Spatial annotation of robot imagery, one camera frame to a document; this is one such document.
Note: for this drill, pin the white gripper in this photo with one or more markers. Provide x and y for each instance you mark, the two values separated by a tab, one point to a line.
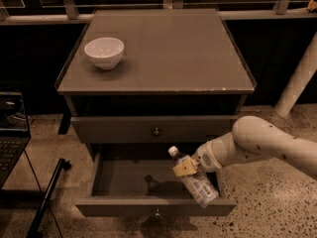
204	158

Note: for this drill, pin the grey drawer cabinet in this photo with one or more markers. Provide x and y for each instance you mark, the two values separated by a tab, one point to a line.
175	63

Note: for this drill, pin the white ceramic bowl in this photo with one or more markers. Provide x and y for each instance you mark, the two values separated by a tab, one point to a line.
105	53

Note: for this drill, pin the black laptop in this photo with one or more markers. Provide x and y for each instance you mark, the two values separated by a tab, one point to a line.
14	128

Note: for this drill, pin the plastic bottle with label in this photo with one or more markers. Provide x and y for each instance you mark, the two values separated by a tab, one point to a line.
199	186

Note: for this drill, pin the white diagonal pole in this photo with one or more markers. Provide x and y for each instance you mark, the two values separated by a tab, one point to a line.
298	81

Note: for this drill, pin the black stand pole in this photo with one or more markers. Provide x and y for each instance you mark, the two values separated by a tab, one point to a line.
33	232

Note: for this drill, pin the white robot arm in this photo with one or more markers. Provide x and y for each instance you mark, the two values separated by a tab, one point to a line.
251	139

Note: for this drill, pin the open middle drawer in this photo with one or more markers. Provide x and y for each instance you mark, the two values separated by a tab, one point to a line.
131	180

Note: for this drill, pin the closed top drawer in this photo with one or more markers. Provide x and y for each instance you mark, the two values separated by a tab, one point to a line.
150	129

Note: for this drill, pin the metal window railing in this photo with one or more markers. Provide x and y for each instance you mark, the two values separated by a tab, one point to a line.
35	12

